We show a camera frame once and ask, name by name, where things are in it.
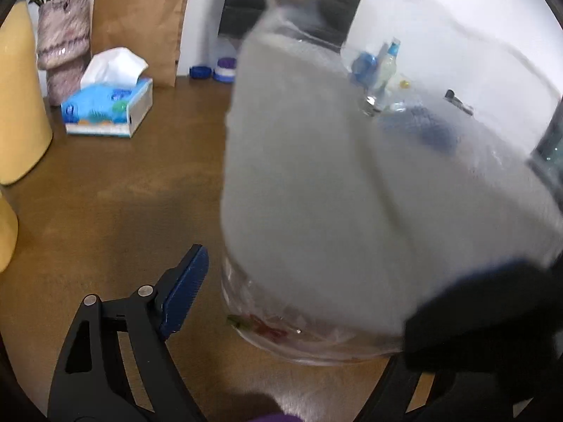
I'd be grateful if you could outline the blue tissue box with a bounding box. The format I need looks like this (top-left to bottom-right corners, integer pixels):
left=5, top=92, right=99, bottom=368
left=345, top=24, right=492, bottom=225
left=60, top=47, right=153, bottom=138

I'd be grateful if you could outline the purple white small jar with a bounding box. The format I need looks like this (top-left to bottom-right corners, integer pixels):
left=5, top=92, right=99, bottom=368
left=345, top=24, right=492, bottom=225
left=213, top=57, right=237, bottom=84

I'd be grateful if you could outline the black paper bag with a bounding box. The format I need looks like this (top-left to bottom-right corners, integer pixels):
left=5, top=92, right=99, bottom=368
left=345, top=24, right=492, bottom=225
left=217, top=0, right=375, bottom=50

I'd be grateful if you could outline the yellow mug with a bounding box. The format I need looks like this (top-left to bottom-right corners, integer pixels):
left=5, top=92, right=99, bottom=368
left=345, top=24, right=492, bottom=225
left=0, top=195, right=18, bottom=273

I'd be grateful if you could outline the clear plastic cup with stickers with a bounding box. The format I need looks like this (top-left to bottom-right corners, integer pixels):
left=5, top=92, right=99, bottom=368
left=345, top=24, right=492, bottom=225
left=220, top=9, right=562, bottom=365

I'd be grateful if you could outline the yellow thermos jug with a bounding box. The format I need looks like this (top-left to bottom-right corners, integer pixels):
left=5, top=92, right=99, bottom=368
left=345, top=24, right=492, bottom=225
left=0, top=2, right=52, bottom=185

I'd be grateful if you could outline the clear glass bottle blue cap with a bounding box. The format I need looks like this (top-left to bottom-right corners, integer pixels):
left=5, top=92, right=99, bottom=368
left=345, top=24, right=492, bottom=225
left=373, top=38, right=401, bottom=99

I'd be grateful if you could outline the pink ceramic vase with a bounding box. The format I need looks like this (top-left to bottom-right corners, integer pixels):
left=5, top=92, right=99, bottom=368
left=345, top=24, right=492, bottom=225
left=36, top=0, right=91, bottom=107

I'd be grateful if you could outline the purple bottle lying down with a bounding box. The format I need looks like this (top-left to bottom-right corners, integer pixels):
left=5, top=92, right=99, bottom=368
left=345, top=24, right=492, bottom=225
left=249, top=413, right=303, bottom=422

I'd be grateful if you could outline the brown paper bag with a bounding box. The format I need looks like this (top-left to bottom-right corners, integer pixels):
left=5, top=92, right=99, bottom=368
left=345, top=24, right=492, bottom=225
left=91, top=0, right=187, bottom=88

